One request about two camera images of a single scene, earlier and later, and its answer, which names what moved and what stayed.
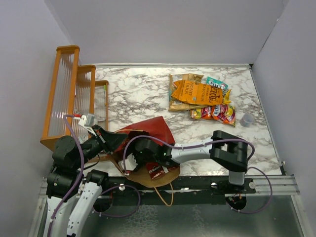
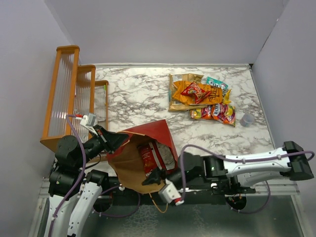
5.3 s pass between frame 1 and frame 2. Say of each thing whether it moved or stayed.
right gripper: moved
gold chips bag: stayed
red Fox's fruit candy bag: stayed
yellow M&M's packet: stayed
